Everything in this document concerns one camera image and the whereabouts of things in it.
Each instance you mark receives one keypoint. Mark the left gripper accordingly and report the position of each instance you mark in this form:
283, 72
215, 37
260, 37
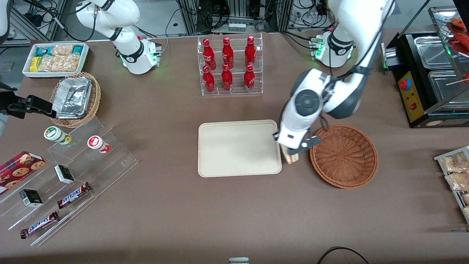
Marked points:
275, 135

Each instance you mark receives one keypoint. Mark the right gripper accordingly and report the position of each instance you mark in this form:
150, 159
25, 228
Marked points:
19, 106

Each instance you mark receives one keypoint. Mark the triangle sandwich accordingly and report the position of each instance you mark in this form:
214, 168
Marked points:
291, 158

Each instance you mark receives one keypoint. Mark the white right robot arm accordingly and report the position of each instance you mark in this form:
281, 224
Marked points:
137, 58

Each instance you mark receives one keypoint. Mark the brown round wicker basket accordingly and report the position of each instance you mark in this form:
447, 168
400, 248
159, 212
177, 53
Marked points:
344, 157

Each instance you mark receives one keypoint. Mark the cream plastic tray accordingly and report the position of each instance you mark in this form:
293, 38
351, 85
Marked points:
238, 148

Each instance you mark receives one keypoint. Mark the light tan wicker basket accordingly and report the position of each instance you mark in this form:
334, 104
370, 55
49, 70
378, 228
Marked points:
94, 99

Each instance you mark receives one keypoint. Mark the tray of packaged snacks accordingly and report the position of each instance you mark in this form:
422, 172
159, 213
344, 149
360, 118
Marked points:
443, 157

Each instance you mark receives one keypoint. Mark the green lid small bottle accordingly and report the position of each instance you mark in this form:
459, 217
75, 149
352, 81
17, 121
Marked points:
55, 134

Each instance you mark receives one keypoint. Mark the white rectangular snack bin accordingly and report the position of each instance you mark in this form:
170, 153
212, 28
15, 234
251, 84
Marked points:
55, 74

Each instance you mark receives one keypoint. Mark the yellow snack packet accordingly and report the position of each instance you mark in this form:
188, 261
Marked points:
34, 64

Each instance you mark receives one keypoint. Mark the silver foil container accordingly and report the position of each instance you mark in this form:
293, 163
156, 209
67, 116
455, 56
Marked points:
71, 97

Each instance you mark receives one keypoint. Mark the clear cracker bag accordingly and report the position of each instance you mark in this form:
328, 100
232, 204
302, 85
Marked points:
49, 63
69, 63
62, 50

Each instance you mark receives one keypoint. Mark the teal snack packet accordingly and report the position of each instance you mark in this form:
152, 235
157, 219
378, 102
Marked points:
77, 50
43, 51

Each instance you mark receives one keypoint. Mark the red cookie box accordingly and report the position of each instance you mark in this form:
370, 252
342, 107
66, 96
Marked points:
20, 168

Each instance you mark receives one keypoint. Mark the clear acrylic bottle rack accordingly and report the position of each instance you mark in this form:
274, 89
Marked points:
237, 91

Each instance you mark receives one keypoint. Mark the red cola bottle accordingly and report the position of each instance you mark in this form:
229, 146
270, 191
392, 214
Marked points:
226, 79
208, 55
227, 53
208, 80
250, 51
249, 79

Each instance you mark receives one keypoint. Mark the small black box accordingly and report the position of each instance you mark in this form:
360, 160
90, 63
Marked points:
30, 198
64, 174

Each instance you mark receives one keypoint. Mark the red lid small bottle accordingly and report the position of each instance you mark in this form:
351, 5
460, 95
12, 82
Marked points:
96, 143

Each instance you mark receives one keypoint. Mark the clear acrylic stepped display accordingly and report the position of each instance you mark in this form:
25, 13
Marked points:
110, 161

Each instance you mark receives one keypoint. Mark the Snickers chocolate bar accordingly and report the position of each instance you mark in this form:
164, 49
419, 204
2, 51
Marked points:
39, 224
73, 195

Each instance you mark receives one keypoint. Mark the white power strip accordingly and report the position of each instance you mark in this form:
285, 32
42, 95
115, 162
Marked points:
237, 26

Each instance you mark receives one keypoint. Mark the black hot dog warmer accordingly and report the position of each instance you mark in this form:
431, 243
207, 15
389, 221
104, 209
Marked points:
412, 95

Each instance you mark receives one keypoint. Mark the small grey device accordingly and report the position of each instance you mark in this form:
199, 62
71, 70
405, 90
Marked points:
239, 260

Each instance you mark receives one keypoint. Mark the steel warmer pan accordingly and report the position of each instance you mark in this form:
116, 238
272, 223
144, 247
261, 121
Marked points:
432, 51
447, 88

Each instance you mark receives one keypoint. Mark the clear bag of fried snacks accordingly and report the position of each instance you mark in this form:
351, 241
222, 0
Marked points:
454, 163
466, 198
466, 212
458, 181

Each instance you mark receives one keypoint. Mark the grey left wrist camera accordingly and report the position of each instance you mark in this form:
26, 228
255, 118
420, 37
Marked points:
306, 145

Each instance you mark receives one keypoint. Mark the aluminium profile shelf frame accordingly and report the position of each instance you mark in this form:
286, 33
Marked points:
55, 18

